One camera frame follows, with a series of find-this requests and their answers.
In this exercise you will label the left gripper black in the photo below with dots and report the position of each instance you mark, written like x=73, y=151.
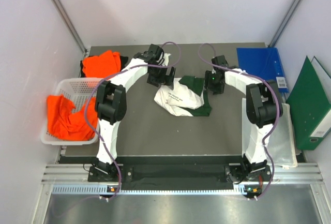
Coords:
x=155, y=81

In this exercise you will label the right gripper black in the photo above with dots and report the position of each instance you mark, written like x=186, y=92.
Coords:
x=215, y=90

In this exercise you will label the white green raglan t-shirt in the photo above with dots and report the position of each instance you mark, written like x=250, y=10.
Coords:
x=187, y=98

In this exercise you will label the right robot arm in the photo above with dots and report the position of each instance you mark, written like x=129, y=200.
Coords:
x=262, y=109

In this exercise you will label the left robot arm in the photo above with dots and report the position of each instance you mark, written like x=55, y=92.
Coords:
x=111, y=100

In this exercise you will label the blue plastic folder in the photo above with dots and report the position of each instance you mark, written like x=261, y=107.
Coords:
x=264, y=63

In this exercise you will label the folded orange t-shirt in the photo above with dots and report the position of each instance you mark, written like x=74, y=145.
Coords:
x=100, y=66

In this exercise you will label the translucent plastic sleeve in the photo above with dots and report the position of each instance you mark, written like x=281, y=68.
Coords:
x=280, y=143

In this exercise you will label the white plastic basket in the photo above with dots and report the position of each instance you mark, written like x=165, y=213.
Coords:
x=77, y=90

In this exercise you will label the green lever arch binder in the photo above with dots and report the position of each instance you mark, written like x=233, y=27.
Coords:
x=309, y=103

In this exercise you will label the crumpled orange t-shirt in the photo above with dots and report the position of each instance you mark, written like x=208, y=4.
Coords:
x=66, y=125

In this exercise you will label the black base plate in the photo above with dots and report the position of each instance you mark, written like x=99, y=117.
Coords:
x=162, y=177

